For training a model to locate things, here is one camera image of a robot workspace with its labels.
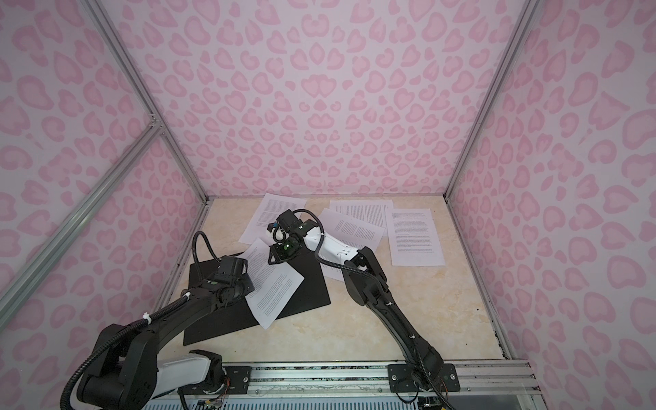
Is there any blue A4 clip folder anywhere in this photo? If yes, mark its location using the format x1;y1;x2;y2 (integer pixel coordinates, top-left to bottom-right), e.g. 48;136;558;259
183;240;331;346

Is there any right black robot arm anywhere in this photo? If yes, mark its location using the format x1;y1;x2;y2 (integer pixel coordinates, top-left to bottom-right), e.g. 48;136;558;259
268;221;444;391

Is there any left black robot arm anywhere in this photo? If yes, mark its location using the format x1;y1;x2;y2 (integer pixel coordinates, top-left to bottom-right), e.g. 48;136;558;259
59;256;255;409

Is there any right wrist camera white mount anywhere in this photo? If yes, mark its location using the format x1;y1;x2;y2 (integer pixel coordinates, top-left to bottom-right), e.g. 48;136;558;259
266;209;303;237

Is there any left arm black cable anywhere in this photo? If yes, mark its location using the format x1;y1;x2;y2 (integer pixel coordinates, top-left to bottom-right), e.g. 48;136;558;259
191;230;222;280

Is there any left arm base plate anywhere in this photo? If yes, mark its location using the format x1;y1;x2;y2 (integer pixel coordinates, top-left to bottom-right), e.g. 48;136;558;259
181;366;252;396

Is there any aluminium frame diagonal bar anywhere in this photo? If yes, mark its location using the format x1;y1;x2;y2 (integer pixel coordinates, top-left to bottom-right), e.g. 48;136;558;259
1;121;162;329

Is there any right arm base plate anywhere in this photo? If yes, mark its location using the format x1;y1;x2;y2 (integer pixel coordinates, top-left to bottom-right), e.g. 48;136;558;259
386;363;461;393

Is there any aluminium frame left post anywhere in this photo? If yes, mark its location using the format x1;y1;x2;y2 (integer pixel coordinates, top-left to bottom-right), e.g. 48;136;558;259
80;0;209;204

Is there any aluminium frame post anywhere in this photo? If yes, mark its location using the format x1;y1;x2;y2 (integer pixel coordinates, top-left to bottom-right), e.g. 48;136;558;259
80;0;209;204
443;0;543;203

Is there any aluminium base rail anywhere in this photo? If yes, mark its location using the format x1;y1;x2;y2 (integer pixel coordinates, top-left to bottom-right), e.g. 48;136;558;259
96;359;544;410

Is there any aluminium frame right post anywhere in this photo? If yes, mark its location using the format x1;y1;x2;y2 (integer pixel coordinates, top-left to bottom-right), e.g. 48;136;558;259
443;0;543;203

